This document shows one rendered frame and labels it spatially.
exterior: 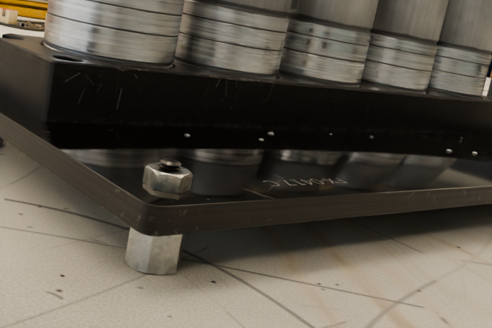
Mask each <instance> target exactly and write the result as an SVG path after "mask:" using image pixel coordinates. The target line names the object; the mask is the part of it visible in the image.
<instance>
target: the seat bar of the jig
mask: <svg viewBox="0 0 492 328"><path fill-rule="evenodd" d="M43 38H44V37H35V36H29V35H22V34H10V33H9V34H3V35H2V38H1V37H0V97H2V98H4V99H5V100H7V101H9V102H10V103H12V104H13V105H16V106H18V107H19V108H21V109H22V110H24V111H25V112H27V113H30V114H31V115H32V116H34V117H36V118H38V119H39V120H41V121H43V122H60V123H85V124H134V125H160V126H185V127H234V128H259V129H284V130H334V131H359V132H384V133H433V134H459V135H492V97H487V96H485V95H481V96H480V98H481V99H473V98H468V97H459V96H455V95H451V94H445V93H441V92H435V91H431V90H427V89H426V90H425V92H426V94H418V93H412V92H403V91H399V90H394V89H388V88H384V87H380V86H374V85H370V84H367V83H361V82H360V83H359V87H347V86H337V85H332V84H327V83H319V82H315V81H309V80H305V79H301V78H295V77H292V76H289V75H284V74H280V73H278V74H276V76H277V79H263V78H250V77H245V76H240V75H232V74H227V73H223V72H215V71H211V70H205V69H202V68H199V67H193V66H190V65H187V64H182V63H179V62H177V61H174V62H172V63H171V64H172V65H173V68H171V69H157V68H147V67H134V66H128V65H123V64H114V63H109V62H104V61H97V60H93V59H87V58H83V57H79V56H73V55H70V54H67V53H62V52H59V51H55V50H52V49H50V48H46V47H45V46H43V45H42V44H43V43H44V42H45V40H44V39H43Z"/></svg>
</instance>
